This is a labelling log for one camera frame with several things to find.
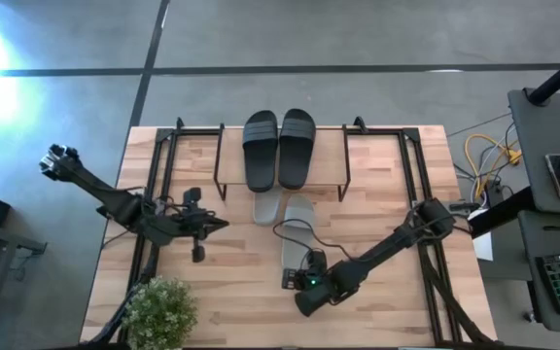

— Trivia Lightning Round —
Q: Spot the black power adapter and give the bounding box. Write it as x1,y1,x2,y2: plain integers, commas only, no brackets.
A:
483,182,506,208

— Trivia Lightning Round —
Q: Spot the grey desk top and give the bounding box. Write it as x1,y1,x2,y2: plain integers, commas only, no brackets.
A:
507,87,560,218
516,208,560,336

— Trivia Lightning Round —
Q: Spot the black metal table frame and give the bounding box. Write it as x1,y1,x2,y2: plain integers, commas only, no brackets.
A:
85,115,501,349

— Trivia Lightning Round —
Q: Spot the black round pole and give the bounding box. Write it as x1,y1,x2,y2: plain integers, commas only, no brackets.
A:
524,42,560,107

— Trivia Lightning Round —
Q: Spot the black flat bar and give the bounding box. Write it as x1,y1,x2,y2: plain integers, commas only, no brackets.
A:
467,186,537,239

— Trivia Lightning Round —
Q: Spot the green potted plant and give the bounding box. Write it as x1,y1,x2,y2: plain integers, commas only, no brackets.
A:
122,275,200,350

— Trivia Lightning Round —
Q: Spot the white paper sheet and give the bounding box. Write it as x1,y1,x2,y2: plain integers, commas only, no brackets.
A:
469,207,496,263

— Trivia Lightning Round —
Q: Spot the black slide sandal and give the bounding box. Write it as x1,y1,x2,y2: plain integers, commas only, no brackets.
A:
277,107,318,192
241,109,280,193

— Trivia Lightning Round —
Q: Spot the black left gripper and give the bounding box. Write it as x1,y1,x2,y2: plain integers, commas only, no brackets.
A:
175,187,230,264

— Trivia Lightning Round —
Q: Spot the grey slide sandal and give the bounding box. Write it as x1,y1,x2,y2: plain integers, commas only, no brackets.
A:
252,188,284,228
280,193,317,271

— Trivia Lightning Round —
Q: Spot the wooden shelf with black legs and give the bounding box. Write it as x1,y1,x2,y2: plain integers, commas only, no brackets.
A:
213,122,353,203

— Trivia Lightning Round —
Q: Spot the yellow cable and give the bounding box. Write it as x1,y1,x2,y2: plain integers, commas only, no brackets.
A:
463,133,523,201

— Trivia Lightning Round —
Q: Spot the black cable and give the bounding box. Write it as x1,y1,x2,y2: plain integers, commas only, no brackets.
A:
272,217,359,263

